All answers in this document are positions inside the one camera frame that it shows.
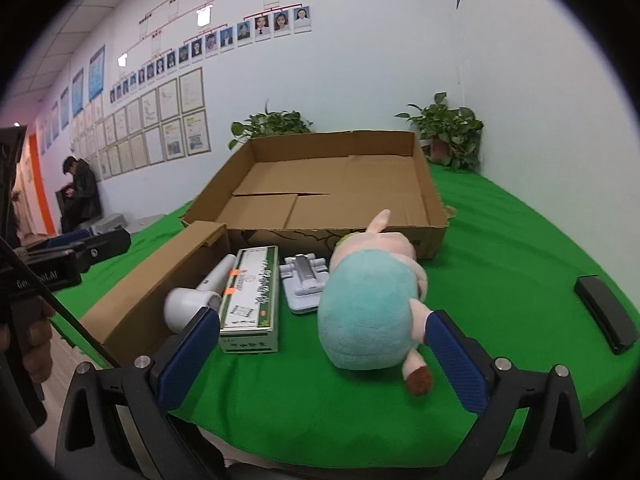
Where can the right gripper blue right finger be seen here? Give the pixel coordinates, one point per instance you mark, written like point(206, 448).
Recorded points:
point(469, 369)

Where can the grey plastic stool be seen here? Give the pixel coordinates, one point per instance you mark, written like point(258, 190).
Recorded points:
point(108, 224)

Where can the white handheld fan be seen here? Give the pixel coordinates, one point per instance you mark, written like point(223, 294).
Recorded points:
point(182, 304)

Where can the black rectangular device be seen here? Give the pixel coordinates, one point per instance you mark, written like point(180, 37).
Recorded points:
point(611, 317)

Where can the large open cardboard tray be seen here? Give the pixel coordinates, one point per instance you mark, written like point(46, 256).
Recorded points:
point(304, 192)

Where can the operator left hand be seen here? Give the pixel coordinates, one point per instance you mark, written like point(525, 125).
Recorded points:
point(38, 361)

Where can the right potted plant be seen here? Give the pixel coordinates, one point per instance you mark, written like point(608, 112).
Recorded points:
point(450, 136)

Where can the potted plant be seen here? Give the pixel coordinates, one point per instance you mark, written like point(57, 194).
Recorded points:
point(268, 123)
point(450, 136)

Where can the left potted plant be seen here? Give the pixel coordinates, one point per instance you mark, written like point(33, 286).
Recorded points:
point(268, 123)

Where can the framed certificate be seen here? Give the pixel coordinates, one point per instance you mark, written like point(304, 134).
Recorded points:
point(191, 90)
point(196, 131)

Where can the pig plush toy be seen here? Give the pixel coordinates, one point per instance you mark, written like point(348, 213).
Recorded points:
point(372, 312)

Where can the green white medicine box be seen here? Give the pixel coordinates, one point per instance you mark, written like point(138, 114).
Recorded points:
point(249, 312)

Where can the long narrow cardboard box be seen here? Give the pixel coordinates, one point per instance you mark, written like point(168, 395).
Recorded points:
point(129, 320)

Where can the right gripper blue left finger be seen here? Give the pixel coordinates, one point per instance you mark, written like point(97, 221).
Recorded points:
point(173, 369)

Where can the framed certificate lower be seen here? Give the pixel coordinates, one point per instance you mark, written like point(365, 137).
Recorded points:
point(196, 131)

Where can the seated person in black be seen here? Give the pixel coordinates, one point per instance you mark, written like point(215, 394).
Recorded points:
point(82, 201)

